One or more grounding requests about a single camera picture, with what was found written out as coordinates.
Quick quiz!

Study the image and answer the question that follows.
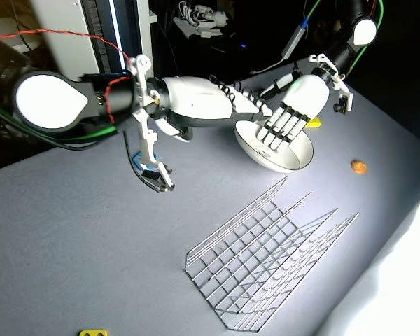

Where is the grey table cloth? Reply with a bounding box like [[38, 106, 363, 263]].
[[0, 57, 420, 336]]

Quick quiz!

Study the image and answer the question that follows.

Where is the blue pentagon block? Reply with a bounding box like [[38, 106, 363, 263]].
[[132, 150, 155, 172]]

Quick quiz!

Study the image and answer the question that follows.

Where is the black camera cable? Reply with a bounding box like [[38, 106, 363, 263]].
[[124, 131, 162, 193]]

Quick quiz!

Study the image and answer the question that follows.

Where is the grey cable adapter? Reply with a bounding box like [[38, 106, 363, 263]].
[[251, 15, 309, 76]]

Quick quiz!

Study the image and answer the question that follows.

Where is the spare white robot hand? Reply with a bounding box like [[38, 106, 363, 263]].
[[173, 3, 232, 41]]

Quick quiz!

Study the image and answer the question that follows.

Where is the metal wire dish rack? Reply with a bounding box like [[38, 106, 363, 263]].
[[184, 176, 361, 332]]

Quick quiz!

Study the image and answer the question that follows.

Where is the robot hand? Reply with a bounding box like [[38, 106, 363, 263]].
[[257, 71, 333, 149], [160, 73, 274, 144]]

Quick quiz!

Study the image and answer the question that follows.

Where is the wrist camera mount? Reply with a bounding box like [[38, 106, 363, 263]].
[[127, 54, 176, 193], [309, 54, 354, 115]]

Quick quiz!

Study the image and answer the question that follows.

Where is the red twisted cable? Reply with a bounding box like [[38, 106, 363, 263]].
[[0, 28, 134, 124]]

